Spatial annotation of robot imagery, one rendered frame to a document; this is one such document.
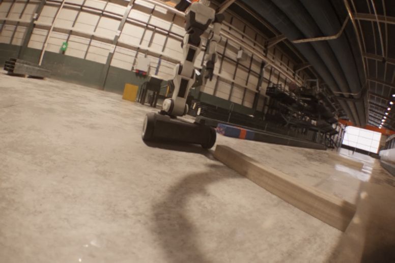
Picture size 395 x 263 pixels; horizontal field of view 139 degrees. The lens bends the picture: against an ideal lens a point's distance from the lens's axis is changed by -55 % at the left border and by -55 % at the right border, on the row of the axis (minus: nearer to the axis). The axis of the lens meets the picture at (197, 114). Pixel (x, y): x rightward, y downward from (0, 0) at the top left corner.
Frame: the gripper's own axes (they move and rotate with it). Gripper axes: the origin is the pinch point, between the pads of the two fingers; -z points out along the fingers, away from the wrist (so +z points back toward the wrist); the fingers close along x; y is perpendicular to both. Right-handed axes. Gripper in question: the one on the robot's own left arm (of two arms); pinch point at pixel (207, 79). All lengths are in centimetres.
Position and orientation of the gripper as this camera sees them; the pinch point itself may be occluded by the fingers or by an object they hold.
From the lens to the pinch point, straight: 155.4
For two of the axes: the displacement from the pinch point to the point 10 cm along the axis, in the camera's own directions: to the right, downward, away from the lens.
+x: 4.1, -1.0, -9.1
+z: 1.5, -9.7, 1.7
